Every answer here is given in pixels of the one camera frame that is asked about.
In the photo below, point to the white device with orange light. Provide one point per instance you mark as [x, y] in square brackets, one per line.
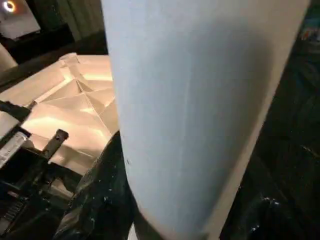
[17, 20]

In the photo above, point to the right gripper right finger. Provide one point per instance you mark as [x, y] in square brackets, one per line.
[280, 210]

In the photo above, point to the white plastic table leg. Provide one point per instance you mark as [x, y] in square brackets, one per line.
[200, 100]

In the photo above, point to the white plastic table top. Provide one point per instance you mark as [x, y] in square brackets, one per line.
[65, 110]

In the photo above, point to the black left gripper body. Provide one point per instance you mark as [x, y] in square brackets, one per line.
[30, 200]

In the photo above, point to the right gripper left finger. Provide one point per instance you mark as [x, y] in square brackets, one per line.
[102, 200]

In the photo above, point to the black work mat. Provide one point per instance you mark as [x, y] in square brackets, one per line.
[290, 110]

